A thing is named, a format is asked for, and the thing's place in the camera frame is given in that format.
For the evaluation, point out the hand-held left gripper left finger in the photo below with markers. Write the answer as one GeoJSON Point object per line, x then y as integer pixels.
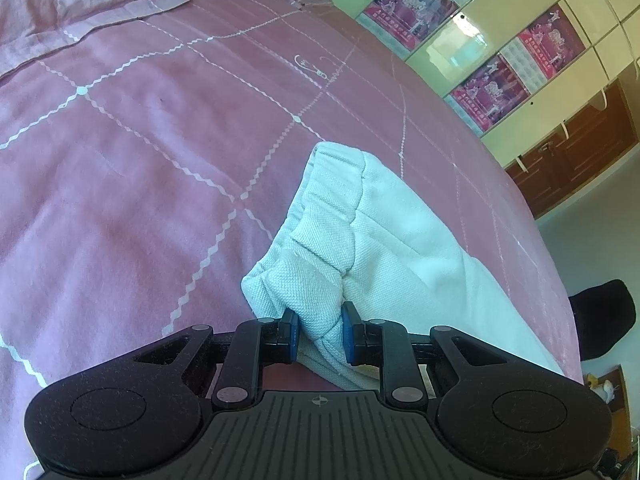
{"type": "Point", "coordinates": [290, 336]}

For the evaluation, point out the pink checked bedspread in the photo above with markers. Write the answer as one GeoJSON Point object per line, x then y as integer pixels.
{"type": "Point", "coordinates": [150, 185]}

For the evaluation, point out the brown wooden cabinet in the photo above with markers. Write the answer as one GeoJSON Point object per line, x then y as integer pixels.
{"type": "Point", "coordinates": [575, 155]}

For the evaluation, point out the cream wardrobe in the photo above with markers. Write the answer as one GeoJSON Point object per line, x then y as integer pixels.
{"type": "Point", "coordinates": [505, 20]}

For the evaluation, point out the wooden board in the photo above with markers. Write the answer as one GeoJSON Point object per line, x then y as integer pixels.
{"type": "Point", "coordinates": [622, 410]}

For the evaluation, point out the pink pillow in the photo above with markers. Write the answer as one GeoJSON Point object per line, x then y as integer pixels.
{"type": "Point", "coordinates": [100, 5]}

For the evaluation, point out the yellow toy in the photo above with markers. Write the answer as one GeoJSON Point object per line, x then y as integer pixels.
{"type": "Point", "coordinates": [602, 389]}

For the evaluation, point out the white pants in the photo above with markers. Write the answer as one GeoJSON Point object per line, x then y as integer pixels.
{"type": "Point", "coordinates": [395, 240]}

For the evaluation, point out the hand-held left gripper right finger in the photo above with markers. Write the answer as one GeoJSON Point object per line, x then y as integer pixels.
{"type": "Point", "coordinates": [348, 335]}

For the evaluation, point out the pink wall poster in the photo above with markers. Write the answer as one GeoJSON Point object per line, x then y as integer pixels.
{"type": "Point", "coordinates": [407, 7]}
{"type": "Point", "coordinates": [547, 42]}
{"type": "Point", "coordinates": [487, 92]}

